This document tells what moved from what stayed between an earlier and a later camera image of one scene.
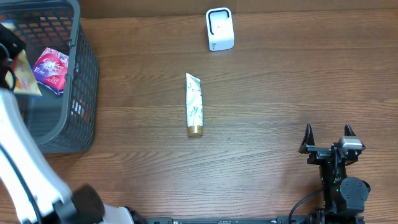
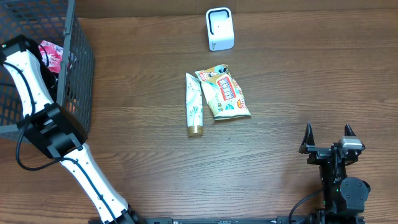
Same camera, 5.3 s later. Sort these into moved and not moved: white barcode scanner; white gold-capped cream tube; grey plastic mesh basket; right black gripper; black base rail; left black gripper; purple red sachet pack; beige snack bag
Moved: left black gripper; purple red sachet pack; beige snack bag
Not moved: white gold-capped cream tube; grey plastic mesh basket; white barcode scanner; black base rail; right black gripper
